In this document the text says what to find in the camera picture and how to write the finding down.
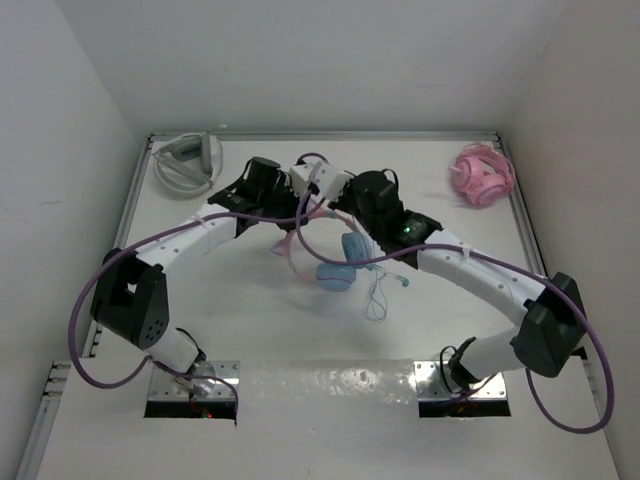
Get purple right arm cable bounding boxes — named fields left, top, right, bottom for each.
left=294, top=192, right=615, bottom=434

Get metal base plate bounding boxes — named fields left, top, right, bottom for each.
left=413, top=359, right=508, bottom=403
left=147, top=361, right=240, bottom=402

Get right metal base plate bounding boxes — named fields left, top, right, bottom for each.
left=413, top=359, right=508, bottom=403

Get pink wrapped headphones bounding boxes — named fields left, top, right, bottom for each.
left=449, top=143, right=516, bottom=208

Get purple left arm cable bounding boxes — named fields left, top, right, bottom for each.
left=68, top=152, right=331, bottom=426

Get grey white headphones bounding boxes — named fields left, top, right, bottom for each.
left=151, top=132, right=224, bottom=199

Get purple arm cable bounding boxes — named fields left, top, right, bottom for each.
left=68, top=152, right=331, bottom=426
left=294, top=192, right=615, bottom=434

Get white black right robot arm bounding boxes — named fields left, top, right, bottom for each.
left=330, top=171, right=585, bottom=390

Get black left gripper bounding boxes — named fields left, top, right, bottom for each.
left=258, top=177, right=310, bottom=233

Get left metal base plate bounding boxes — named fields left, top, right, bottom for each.
left=147, top=361, right=240, bottom=402

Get pink blue cat-ear headphones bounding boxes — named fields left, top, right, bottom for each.
left=271, top=199, right=411, bottom=322

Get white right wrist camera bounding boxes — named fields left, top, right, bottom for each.
left=313, top=165, right=352, bottom=201

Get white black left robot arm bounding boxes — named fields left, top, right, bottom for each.
left=91, top=157, right=309, bottom=374

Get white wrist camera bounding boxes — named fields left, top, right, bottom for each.
left=313, top=165, right=352, bottom=201
left=288, top=161, right=325, bottom=198

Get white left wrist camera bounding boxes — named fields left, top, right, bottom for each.
left=288, top=161, right=325, bottom=198

